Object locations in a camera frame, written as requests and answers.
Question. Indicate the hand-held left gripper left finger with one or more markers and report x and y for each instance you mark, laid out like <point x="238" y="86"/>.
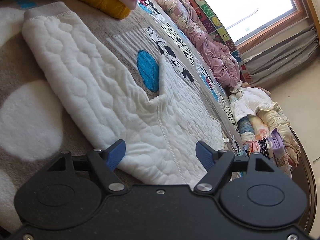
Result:
<point x="115" y="155"/>

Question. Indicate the colourful alphabet headboard panel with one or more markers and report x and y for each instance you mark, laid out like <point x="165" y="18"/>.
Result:
<point x="212" y="17"/>

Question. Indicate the grey curtain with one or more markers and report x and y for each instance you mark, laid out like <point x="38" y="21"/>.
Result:
<point x="282" y="55"/>

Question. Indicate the stack of folded clothes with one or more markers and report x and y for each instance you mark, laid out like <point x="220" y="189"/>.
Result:
<point x="265" y="145"/>

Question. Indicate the wooden framed window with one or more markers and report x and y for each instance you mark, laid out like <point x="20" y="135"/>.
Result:
<point x="250" y="5"/>

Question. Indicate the cartoon printed blanket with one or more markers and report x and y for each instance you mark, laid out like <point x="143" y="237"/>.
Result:
<point x="22" y="62"/>

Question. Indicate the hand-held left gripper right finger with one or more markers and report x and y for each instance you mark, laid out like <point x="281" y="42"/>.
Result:
<point x="205" y="155"/>

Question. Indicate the white quilted garment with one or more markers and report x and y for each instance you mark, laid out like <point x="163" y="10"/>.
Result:
<point x="100" y="92"/>

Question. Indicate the pile of folded clothes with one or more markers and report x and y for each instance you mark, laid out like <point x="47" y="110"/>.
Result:
<point x="260" y="102"/>

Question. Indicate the dark bed frame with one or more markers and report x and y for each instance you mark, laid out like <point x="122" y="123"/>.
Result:
<point x="306" y="180"/>

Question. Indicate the pink duvet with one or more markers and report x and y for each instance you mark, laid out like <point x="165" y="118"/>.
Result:
<point x="215" y="55"/>

